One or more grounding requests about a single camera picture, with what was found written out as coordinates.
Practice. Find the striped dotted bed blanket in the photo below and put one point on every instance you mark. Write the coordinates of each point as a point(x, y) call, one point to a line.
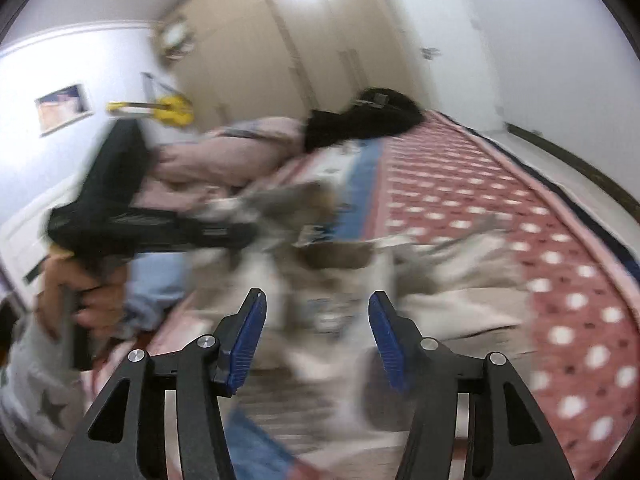
point(475, 185)

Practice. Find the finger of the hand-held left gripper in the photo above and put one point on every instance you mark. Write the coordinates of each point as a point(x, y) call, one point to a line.
point(225, 235)

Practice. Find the white laundry in wardrobe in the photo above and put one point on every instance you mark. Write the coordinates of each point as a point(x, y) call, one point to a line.
point(176, 37)

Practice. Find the beige wooden wardrobe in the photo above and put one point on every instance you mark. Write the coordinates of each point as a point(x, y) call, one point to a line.
point(275, 35)

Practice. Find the pink striped duvet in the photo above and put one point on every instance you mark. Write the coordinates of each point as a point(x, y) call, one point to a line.
point(225, 155)

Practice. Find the white bed headboard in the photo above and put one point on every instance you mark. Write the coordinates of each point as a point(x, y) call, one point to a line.
point(25, 240)

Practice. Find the white door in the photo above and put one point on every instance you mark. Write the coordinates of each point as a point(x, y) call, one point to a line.
point(450, 35)

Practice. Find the cream animal print pants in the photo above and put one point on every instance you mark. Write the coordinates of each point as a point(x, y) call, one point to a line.
point(450, 305)

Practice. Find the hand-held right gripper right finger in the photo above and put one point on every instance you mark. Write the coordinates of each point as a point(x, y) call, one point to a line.
point(390, 345)

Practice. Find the yellow ukulele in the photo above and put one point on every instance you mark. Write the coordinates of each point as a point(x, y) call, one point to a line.
point(172, 110)

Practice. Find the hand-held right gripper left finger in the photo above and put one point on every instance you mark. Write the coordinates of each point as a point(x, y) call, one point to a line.
point(247, 345)

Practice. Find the black clothing pile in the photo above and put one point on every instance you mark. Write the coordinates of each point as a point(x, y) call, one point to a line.
point(360, 120)

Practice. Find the framed wall photo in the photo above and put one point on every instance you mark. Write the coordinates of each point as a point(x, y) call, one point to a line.
point(62, 109)

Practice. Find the blue jeans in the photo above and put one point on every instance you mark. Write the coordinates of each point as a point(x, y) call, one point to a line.
point(155, 285)

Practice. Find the person's left hand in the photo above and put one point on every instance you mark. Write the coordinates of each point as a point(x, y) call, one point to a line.
point(102, 310)

